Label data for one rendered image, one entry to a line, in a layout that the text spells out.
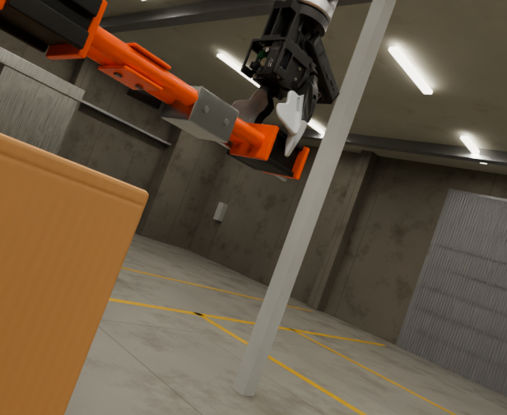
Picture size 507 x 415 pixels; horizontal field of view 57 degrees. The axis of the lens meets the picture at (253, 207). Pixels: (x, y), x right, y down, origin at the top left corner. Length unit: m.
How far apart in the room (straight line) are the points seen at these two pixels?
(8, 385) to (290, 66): 0.51
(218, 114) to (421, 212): 10.22
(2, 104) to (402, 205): 8.07
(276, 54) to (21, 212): 0.45
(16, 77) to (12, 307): 6.50
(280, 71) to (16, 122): 6.24
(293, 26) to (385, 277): 10.12
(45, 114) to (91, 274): 6.60
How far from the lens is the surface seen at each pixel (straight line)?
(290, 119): 0.65
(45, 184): 0.30
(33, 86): 6.85
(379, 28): 3.76
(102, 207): 0.32
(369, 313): 10.76
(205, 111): 0.56
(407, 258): 10.59
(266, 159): 0.63
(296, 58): 0.68
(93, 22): 0.49
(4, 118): 6.76
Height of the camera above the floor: 1.04
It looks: 4 degrees up
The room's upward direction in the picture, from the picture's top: 20 degrees clockwise
